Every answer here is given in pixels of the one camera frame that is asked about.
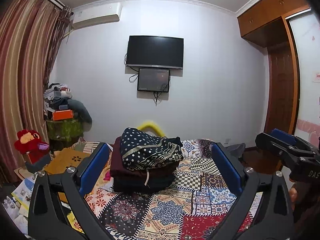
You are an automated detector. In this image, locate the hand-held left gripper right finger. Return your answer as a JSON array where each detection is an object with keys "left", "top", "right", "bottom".
[{"left": 211, "top": 142, "right": 294, "bottom": 240}]

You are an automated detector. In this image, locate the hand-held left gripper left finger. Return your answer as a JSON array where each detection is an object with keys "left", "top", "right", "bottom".
[{"left": 27, "top": 142, "right": 112, "bottom": 240}]

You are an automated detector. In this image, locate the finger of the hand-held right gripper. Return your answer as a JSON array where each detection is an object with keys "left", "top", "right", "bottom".
[
  {"left": 255, "top": 132, "right": 292, "bottom": 157},
  {"left": 271, "top": 129, "right": 304, "bottom": 147}
]

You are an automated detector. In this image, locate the navy patterned hooded garment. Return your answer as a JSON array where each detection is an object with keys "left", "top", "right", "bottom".
[{"left": 119, "top": 127, "right": 184, "bottom": 187}]

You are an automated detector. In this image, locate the stack of dark folded clothes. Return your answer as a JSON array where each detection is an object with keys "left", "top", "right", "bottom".
[{"left": 112, "top": 171, "right": 177, "bottom": 194}]

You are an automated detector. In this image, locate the person's right hand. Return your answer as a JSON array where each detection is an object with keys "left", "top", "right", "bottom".
[{"left": 289, "top": 183, "right": 304, "bottom": 207}]

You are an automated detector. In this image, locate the dark bag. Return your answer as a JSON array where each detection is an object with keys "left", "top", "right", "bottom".
[{"left": 225, "top": 142, "right": 247, "bottom": 159}]

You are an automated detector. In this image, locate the maroon folded garment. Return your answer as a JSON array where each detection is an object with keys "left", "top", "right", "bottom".
[{"left": 110, "top": 137, "right": 180, "bottom": 178}]

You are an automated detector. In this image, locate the wooden lap desk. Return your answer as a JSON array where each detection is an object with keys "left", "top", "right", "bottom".
[{"left": 44, "top": 147, "right": 92, "bottom": 175}]

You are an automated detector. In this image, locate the brown wooden door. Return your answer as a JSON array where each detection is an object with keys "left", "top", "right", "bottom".
[{"left": 265, "top": 44, "right": 296, "bottom": 140}]

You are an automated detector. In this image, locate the grey storage box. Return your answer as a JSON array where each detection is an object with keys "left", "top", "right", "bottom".
[{"left": 24, "top": 152, "right": 53, "bottom": 174}]

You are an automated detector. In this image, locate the orange box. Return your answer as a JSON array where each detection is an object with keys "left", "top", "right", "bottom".
[{"left": 52, "top": 109, "right": 74, "bottom": 121}]

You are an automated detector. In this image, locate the patchwork printed bed sheet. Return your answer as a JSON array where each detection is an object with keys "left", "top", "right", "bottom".
[{"left": 82, "top": 139, "right": 263, "bottom": 240}]

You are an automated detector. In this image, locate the red plush toy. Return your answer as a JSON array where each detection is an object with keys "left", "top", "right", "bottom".
[{"left": 14, "top": 129, "right": 50, "bottom": 163}]

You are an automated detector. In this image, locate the yellow curved object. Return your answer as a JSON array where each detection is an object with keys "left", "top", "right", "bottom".
[{"left": 136, "top": 120, "right": 165, "bottom": 137}]

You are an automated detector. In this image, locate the pile of magazines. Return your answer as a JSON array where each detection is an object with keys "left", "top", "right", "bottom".
[{"left": 2, "top": 175, "right": 38, "bottom": 220}]

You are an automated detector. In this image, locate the pile of clutter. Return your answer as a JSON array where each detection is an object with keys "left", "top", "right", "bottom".
[{"left": 44, "top": 82, "right": 73, "bottom": 113}]

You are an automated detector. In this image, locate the striped brown curtain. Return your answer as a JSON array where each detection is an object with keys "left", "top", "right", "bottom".
[{"left": 0, "top": 0, "right": 73, "bottom": 180}]

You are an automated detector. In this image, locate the wooden overhead cabinet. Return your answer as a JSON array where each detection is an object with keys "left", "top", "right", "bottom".
[{"left": 236, "top": 0, "right": 313, "bottom": 48}]

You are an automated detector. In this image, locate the white air conditioner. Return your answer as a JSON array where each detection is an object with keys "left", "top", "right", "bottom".
[{"left": 72, "top": 2, "right": 123, "bottom": 30}]

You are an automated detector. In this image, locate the small black wall monitor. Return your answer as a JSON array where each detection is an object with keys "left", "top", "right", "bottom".
[{"left": 137, "top": 67, "right": 171, "bottom": 92}]

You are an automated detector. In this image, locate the black wall television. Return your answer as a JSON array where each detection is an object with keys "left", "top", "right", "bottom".
[{"left": 126, "top": 35, "right": 184, "bottom": 70}]

